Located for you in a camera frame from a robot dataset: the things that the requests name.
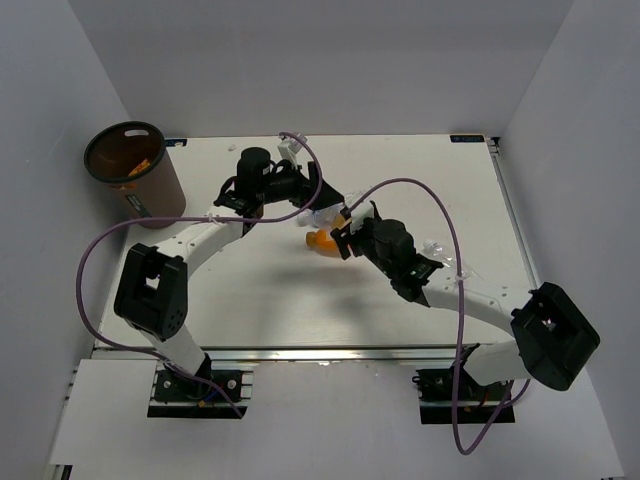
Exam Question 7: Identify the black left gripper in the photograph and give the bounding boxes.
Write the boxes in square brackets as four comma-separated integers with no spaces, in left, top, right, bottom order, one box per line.
[258,159,344,212]

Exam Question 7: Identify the orange juice bottle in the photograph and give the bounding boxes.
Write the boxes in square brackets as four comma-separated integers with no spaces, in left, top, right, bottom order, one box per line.
[305,229,342,258]

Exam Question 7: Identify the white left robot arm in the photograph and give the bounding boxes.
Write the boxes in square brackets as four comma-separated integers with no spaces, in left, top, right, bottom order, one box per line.
[114,140,345,399]

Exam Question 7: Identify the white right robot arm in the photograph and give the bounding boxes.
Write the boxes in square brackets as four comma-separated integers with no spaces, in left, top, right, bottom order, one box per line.
[331,205,601,399]

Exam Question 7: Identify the small sticker near bin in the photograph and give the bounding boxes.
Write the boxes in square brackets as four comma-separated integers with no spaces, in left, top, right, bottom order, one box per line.
[165,138,188,147]

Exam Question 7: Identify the brown cylindrical bin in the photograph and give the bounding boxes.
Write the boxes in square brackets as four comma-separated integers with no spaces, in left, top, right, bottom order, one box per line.
[84,121,187,229]

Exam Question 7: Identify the blue label clear bottle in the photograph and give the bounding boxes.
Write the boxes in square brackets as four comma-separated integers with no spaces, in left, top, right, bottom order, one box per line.
[295,190,364,229]

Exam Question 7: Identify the blue table label sticker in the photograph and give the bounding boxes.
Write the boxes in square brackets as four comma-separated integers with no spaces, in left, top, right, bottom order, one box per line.
[449,134,485,143]

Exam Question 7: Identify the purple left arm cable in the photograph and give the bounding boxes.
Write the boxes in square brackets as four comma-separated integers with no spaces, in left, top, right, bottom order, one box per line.
[74,131,323,419]

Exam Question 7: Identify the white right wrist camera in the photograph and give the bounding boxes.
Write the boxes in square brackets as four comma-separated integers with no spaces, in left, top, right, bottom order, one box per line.
[349,200,379,235]

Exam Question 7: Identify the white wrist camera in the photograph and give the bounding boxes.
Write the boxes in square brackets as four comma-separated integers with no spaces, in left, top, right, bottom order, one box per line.
[349,200,379,235]
[277,132,307,168]

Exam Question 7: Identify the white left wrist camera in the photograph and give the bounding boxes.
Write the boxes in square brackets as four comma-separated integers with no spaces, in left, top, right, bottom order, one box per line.
[277,132,307,168]

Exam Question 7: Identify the aluminium front rail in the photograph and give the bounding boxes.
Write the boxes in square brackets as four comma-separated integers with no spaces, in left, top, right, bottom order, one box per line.
[92,345,481,365]

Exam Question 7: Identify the aluminium rail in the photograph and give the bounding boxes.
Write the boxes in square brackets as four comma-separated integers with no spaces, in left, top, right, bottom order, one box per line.
[92,345,481,365]
[485,137,543,290]

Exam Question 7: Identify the aluminium right side rail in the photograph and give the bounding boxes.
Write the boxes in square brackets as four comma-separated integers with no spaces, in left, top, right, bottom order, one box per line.
[485,137,543,290]

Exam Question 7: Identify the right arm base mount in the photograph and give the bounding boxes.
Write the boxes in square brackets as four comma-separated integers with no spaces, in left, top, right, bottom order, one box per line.
[412,367,506,425]

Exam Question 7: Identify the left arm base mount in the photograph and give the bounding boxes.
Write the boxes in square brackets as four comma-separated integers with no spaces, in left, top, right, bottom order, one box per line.
[147,365,254,420]

